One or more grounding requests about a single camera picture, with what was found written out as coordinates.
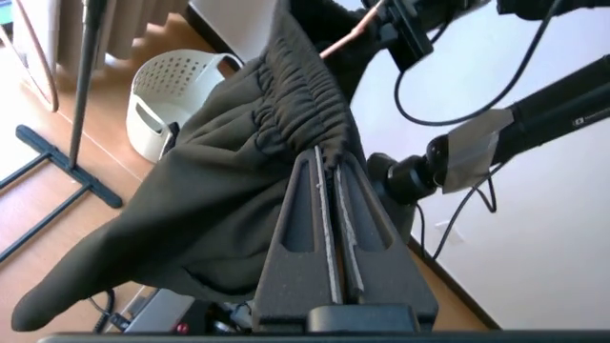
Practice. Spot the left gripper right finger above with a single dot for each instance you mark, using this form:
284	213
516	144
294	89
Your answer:
391	276

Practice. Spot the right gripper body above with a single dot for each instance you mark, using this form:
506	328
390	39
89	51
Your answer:
410	38

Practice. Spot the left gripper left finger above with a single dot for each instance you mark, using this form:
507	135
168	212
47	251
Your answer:
295	276

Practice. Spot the black garment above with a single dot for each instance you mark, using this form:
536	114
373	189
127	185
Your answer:
214	190

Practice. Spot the white laundry basket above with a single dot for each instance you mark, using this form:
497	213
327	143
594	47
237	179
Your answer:
157	86

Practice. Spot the black clothes rack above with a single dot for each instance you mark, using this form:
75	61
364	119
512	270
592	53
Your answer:
86	71

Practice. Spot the brown curtain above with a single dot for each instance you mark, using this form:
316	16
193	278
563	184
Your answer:
133	24

